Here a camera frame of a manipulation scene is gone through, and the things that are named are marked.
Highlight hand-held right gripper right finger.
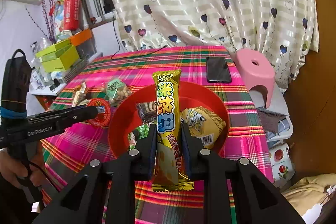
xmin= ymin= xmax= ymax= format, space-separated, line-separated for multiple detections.
xmin=180 ymin=123 xmax=305 ymax=224

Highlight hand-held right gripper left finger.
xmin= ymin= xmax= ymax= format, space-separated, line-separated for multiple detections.
xmin=31 ymin=123 xmax=158 ymax=224

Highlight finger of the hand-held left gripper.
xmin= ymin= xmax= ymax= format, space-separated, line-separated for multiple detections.
xmin=27 ymin=106 xmax=98 ymax=130

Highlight green snack packet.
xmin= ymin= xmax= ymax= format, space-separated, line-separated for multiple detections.
xmin=127 ymin=124 xmax=151 ymax=149

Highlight red lid jelly cup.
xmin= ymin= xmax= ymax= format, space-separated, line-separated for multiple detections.
xmin=86 ymin=98 xmax=111 ymax=127

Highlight yellow snack packet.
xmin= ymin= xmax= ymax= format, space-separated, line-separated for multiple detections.
xmin=181 ymin=106 xmax=227 ymax=149

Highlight black cookie packet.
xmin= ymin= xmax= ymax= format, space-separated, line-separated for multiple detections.
xmin=136 ymin=101 xmax=158 ymax=123

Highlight mint green peanut packet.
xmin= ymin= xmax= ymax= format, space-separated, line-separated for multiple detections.
xmin=101 ymin=78 xmax=132 ymax=107

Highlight round red plastic basket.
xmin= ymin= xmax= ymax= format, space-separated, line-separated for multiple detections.
xmin=108 ymin=81 xmax=228 ymax=159

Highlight gold cheese print snack bar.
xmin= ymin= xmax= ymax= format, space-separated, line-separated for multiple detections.
xmin=152 ymin=69 xmax=195 ymax=191

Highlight person's left hand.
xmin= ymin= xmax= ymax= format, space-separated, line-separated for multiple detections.
xmin=0 ymin=150 xmax=30 ymax=188

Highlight tan striped snack packet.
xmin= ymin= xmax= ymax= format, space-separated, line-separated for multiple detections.
xmin=71 ymin=82 xmax=91 ymax=107

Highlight white side table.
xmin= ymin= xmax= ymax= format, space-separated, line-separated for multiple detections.
xmin=28 ymin=82 xmax=67 ymax=111

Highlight black white patterned box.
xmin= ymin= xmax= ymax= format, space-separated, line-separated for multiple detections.
xmin=64 ymin=57 xmax=88 ymax=79

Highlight deep lime green box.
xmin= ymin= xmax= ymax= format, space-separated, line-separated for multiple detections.
xmin=41 ymin=44 xmax=80 ymax=73

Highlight flat lime green box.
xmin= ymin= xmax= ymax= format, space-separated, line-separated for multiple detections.
xmin=35 ymin=39 xmax=72 ymax=58

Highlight clear plastic storage box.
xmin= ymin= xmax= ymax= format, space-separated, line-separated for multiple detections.
xmin=76 ymin=39 xmax=97 ymax=59

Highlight orange box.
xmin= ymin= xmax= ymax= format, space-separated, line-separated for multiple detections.
xmin=70 ymin=29 xmax=93 ymax=46

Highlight small mint white box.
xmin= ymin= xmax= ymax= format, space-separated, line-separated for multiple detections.
xmin=56 ymin=30 xmax=72 ymax=41

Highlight pink plaid tablecloth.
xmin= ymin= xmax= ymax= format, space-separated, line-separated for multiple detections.
xmin=41 ymin=46 xmax=271 ymax=224

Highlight black smartphone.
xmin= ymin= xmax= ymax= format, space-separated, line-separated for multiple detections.
xmin=206 ymin=56 xmax=232 ymax=83

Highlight grey checked cloth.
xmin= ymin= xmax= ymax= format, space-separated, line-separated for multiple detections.
xmin=256 ymin=106 xmax=294 ymax=142

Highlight fruit print container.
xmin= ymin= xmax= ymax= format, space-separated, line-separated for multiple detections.
xmin=268 ymin=143 xmax=292 ymax=184

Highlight purple dried flower branches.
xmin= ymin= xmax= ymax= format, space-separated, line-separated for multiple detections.
xmin=25 ymin=0 xmax=62 ymax=43

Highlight colourful printed box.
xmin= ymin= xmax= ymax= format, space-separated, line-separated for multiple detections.
xmin=50 ymin=0 xmax=66 ymax=33

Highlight red gift bag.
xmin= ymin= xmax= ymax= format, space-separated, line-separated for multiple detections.
xmin=63 ymin=0 xmax=82 ymax=30

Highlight pink plastic stool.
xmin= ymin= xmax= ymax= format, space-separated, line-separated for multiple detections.
xmin=236 ymin=48 xmax=276 ymax=109

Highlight beige cloth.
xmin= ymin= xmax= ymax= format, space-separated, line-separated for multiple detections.
xmin=282 ymin=174 xmax=336 ymax=215

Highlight wooden wardrobe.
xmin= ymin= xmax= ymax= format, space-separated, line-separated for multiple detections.
xmin=283 ymin=0 xmax=336 ymax=180

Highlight heart print curtain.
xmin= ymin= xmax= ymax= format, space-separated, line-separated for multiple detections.
xmin=97 ymin=0 xmax=319 ymax=89

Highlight black cable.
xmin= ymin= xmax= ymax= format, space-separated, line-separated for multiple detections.
xmin=111 ymin=10 xmax=167 ymax=60

